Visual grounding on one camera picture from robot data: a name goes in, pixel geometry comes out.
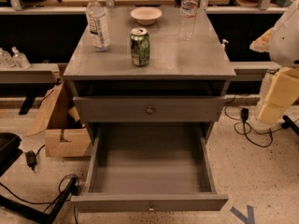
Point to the black power adapter right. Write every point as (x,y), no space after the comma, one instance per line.
(244,114)

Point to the black caster leg right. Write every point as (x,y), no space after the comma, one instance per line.
(288,123)

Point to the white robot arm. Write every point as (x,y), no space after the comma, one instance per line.
(284,42)

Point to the white paper bowl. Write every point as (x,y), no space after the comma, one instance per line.
(146,15)

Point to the black power adapter left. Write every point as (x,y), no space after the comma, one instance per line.
(31,159)

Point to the green soda can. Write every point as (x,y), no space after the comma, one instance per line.
(140,46)

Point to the black power adapter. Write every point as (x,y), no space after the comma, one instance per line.
(31,159)
(244,114)

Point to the sanitizer bottle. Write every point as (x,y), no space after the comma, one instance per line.
(6,59)
(20,59)

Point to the black metal stand base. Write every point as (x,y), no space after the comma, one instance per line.
(46,212)

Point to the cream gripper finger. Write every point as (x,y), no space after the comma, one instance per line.
(278,92)
(261,44)

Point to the grey wooden drawer cabinet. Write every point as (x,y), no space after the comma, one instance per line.
(188,69)

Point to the small white pump bottle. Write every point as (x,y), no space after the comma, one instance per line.
(225,44)

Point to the open cardboard box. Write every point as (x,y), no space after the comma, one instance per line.
(58,118)

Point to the grey top drawer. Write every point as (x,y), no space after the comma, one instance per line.
(148,109)

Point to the white labelled plastic bottle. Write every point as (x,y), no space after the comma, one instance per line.
(97,23)

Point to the sanitizer bottle left outer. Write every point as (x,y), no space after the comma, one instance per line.
(6,59)

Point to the clear water bottle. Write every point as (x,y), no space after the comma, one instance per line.
(187,18)

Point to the sanitizer bottle left inner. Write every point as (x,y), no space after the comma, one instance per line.
(20,59)

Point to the grey drawer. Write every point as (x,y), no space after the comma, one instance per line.
(148,109)
(148,168)

